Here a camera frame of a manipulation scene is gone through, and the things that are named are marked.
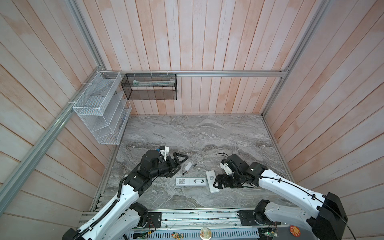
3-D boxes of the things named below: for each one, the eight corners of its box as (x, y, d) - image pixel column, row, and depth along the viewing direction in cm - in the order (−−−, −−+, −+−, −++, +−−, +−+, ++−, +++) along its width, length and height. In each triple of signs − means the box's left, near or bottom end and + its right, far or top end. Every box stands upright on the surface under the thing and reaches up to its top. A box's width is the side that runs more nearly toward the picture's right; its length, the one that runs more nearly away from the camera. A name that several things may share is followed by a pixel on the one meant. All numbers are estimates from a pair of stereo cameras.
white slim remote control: (175, 186, 86) (175, 184, 85) (176, 178, 89) (175, 177, 88) (206, 186, 86) (206, 184, 85) (205, 178, 89) (206, 177, 88)
